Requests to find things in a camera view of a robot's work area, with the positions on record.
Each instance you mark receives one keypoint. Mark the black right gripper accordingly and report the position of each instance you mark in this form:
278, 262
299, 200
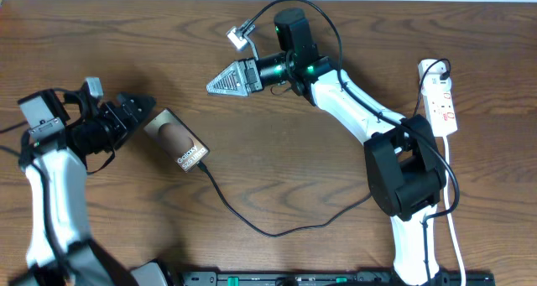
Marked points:
249, 81

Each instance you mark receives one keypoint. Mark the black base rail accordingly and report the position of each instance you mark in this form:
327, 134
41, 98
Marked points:
364, 277

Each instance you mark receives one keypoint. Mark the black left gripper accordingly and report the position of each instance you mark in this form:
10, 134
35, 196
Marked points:
133, 116

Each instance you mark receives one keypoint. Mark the white charger plug adapter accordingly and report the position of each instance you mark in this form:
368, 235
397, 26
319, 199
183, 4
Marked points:
439, 81

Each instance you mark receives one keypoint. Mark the white power strip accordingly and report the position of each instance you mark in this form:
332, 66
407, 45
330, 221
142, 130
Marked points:
439, 108

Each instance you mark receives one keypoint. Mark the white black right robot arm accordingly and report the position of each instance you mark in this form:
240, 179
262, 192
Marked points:
404, 169

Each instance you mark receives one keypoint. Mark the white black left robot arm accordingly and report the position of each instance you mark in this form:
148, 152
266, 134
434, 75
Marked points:
62, 132

